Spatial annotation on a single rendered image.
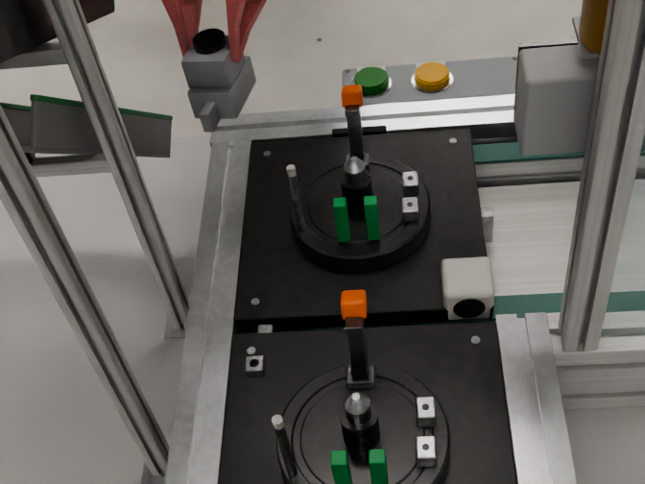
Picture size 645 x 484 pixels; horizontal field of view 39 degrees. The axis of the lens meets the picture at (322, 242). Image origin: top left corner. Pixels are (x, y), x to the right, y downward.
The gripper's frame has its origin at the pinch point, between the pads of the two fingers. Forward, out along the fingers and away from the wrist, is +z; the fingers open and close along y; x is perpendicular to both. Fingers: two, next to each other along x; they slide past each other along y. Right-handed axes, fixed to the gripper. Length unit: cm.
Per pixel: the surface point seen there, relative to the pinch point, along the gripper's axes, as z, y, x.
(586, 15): 0.7, 33.4, -17.4
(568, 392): 30.6, 32.8, 7.9
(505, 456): 33.1, 28.4, -5.8
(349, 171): 10.6, 12.3, 4.2
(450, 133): 6.3, 19.2, 19.5
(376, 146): 7.8, 11.7, 17.1
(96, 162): 10.4, -7.5, -7.6
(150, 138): 7.7, -8.8, 4.8
